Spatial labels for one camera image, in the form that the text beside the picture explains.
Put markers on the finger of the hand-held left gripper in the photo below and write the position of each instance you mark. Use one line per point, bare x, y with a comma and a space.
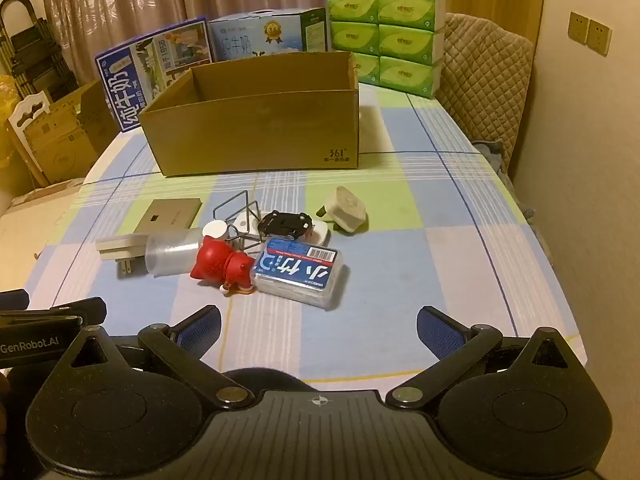
82, 309
12, 300

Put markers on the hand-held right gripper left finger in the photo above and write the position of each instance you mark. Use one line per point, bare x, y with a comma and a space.
200, 329

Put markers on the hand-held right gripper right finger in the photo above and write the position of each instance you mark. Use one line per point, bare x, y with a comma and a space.
437, 329

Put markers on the white power adapter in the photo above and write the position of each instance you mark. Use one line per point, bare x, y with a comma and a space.
117, 250

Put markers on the red figurine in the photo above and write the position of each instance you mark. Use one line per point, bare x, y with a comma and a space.
217, 260

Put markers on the clear plastic cup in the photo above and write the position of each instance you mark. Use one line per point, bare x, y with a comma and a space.
170, 252

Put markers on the small white-lidded jar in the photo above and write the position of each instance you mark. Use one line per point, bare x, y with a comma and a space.
216, 229

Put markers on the clear box with blue label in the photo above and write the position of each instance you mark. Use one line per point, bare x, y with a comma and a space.
300, 272

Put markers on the grey box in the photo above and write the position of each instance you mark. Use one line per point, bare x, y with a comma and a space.
167, 216

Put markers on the black toy car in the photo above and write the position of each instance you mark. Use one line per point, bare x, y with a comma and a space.
285, 224

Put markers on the white remote control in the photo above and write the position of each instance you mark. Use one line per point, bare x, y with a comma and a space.
320, 234

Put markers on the beige plug adapter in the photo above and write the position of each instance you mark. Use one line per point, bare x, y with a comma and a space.
345, 207

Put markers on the brown cardboard box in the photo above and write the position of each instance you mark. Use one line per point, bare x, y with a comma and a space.
250, 130

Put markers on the printed brown shipping carton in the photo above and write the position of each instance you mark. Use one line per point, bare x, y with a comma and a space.
60, 135

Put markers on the grey cloth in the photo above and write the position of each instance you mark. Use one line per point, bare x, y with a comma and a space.
489, 149

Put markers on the yellow plastic bag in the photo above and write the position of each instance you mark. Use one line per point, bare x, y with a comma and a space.
7, 110

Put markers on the white carved chair back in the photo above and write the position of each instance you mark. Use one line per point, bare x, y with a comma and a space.
30, 110

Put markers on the dark blue milk carton box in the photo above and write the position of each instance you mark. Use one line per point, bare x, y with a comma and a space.
125, 80

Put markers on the black folding ladder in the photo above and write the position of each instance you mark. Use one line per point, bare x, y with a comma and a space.
30, 45

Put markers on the chair with quilted beige cover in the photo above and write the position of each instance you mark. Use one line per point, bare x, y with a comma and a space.
485, 75

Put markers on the bundle of green tissue packets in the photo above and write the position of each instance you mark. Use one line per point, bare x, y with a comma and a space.
385, 35

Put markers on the light blue milk carton box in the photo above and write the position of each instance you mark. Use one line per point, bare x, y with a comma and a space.
260, 35

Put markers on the beige wall socket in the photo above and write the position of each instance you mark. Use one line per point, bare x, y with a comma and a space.
579, 26
599, 37

